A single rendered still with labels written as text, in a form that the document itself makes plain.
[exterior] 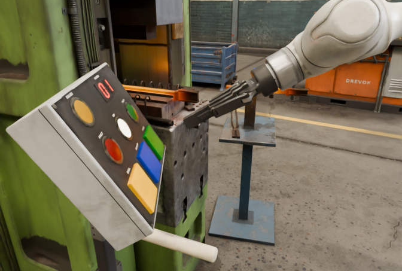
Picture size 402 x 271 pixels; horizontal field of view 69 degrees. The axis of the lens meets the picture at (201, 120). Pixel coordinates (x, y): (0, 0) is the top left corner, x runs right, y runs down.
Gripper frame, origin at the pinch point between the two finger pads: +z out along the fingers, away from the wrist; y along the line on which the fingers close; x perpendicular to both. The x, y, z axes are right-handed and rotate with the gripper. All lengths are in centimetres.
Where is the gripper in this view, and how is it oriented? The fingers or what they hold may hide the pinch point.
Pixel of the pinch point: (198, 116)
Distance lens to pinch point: 72.8
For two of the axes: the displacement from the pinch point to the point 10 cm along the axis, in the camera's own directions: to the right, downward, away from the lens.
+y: -0.5, -3.7, 9.3
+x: -5.0, -8.0, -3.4
